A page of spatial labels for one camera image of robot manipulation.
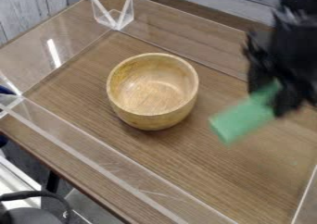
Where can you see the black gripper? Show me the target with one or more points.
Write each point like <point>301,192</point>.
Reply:
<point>282,55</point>

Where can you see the green rectangular block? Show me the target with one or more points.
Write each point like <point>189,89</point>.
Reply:
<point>246,116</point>

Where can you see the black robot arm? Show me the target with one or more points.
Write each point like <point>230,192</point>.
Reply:
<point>282,55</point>

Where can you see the light wooden bowl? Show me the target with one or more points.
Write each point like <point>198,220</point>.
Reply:
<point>153,90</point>

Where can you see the black table leg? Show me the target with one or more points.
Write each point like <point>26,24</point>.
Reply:
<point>52,182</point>

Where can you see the blue object at left edge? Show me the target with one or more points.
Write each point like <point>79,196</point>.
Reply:
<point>4,90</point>

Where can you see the clear acrylic tray wall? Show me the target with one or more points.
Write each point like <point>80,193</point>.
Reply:
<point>174,176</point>

